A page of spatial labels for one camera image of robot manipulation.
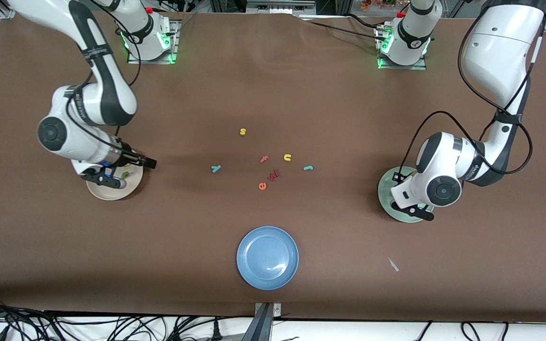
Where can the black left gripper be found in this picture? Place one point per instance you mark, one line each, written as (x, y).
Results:
(395, 179)

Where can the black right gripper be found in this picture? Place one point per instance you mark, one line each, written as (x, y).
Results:
(130, 157)

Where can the teal letter y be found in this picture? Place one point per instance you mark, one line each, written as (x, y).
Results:
(215, 168)

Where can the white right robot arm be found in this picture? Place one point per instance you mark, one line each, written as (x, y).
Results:
(107, 94)

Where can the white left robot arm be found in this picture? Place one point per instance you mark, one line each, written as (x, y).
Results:
(500, 47)

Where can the pale green round plate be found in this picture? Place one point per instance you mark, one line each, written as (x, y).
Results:
(383, 189)

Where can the beige round plate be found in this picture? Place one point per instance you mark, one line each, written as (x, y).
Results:
(112, 193)

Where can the small white paper scrap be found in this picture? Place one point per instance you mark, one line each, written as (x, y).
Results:
(393, 264)

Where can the dark red letter w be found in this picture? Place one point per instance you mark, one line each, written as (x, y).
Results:
(273, 175)

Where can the brown table cover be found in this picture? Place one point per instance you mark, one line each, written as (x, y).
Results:
(273, 94)

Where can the blue round plate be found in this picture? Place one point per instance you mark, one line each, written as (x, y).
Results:
(267, 258)

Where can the black power plug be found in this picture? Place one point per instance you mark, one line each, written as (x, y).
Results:
(215, 331)

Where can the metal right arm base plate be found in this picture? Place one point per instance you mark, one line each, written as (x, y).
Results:
(150, 61)

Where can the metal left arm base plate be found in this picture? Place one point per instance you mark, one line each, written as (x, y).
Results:
(403, 67)

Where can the grey metal table bracket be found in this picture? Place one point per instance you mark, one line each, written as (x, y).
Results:
(263, 322)

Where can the grey metal equipment frame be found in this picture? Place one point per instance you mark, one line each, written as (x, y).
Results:
(280, 5)

